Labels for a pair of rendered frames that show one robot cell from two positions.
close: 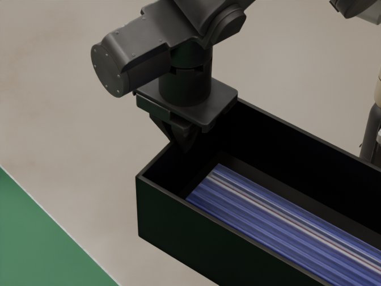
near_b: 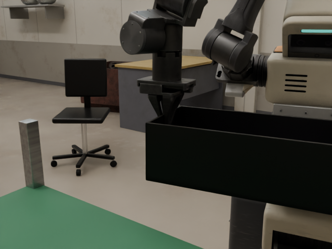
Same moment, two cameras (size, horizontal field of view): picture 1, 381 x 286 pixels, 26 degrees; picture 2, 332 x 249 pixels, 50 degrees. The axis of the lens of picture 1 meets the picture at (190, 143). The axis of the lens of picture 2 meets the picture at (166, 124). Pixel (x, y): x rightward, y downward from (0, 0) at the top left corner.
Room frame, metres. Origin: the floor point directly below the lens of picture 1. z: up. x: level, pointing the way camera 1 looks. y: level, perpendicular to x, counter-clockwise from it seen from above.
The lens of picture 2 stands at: (-0.04, 0.16, 1.30)
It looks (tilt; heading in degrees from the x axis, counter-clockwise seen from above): 16 degrees down; 348
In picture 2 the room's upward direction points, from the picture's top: straight up
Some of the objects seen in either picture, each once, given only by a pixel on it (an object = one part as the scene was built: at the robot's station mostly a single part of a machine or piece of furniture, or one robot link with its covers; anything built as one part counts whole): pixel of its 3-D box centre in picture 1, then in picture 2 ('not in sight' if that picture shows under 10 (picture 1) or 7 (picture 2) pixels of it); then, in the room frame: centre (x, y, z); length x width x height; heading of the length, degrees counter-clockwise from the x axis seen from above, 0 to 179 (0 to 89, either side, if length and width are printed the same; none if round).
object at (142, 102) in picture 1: (177, 118); (162, 105); (0.65, 0.01, 1.14); 0.07 x 0.07 x 0.09; 54
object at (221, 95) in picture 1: (185, 76); (166, 69); (0.64, 0.01, 1.21); 0.10 x 0.07 x 0.07; 54
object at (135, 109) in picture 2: not in sight; (175, 91); (4.64, -0.99, 0.40); 1.51 x 0.79 x 0.81; 133
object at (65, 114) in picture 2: not in sight; (84, 113); (3.27, 0.21, 0.49); 0.62 x 0.62 x 0.97
